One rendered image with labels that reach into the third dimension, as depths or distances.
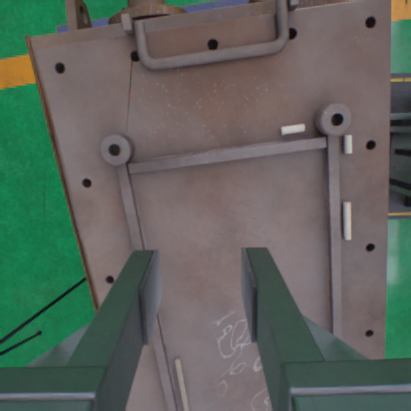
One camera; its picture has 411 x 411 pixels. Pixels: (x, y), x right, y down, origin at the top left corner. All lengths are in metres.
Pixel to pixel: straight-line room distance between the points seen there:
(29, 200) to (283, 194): 1.84
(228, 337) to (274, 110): 0.36
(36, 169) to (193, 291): 1.69
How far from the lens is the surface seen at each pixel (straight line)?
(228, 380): 0.59
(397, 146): 1.67
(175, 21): 0.58
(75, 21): 0.63
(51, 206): 2.07
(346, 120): 0.43
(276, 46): 0.42
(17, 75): 2.08
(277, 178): 0.44
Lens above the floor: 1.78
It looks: 75 degrees down
